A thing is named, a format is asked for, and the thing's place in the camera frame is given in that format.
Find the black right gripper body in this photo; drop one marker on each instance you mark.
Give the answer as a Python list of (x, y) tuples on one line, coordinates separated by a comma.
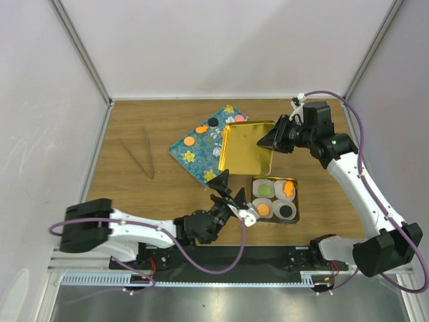
[(295, 135)]

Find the gold tin lid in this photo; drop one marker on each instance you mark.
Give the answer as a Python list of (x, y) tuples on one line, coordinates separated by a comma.
[(240, 153)]

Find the white paper cup top-left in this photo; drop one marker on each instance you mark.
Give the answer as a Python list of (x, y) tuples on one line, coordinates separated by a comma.
[(257, 183)]

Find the white paper cup bottom-right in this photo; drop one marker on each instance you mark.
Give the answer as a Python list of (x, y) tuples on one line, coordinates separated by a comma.
[(276, 207)]

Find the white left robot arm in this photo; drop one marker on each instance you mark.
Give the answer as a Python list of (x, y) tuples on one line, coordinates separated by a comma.
[(97, 226)]

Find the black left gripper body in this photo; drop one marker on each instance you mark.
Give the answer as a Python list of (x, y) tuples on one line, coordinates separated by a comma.
[(221, 211)]

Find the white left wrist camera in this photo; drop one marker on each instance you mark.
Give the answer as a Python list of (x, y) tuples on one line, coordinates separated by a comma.
[(249, 215)]

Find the orange round cookie left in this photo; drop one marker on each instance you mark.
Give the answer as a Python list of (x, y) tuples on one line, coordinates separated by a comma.
[(189, 141)]

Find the pink cookie upper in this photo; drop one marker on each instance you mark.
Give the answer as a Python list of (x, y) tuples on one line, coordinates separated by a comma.
[(239, 118)]

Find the metal tongs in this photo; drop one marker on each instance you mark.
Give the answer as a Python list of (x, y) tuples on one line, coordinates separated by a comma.
[(139, 149)]

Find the white paper cup bottom-left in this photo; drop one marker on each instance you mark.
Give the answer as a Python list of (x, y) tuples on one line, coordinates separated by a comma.
[(268, 202)]

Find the black sandwich cookie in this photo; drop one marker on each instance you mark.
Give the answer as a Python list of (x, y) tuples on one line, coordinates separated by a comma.
[(286, 211), (213, 122)]

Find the teal floral tray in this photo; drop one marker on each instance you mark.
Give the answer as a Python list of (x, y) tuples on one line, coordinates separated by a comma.
[(201, 160)]

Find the gold cookie tin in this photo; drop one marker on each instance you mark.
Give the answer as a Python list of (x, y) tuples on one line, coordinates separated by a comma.
[(276, 199)]

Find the green round cookie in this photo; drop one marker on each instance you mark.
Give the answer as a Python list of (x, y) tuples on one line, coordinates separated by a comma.
[(264, 190)]

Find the white paper cup top-right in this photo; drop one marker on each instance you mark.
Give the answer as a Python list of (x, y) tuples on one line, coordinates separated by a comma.
[(279, 190)]

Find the orange dotted sandwich cookie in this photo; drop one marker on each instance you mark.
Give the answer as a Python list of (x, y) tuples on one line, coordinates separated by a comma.
[(263, 209)]

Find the small orange fish cookie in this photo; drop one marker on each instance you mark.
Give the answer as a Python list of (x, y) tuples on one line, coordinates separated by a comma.
[(201, 129)]

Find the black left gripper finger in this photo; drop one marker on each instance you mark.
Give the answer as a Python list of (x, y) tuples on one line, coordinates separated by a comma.
[(240, 199), (220, 184)]

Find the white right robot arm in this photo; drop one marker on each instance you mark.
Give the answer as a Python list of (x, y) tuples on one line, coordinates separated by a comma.
[(391, 242)]

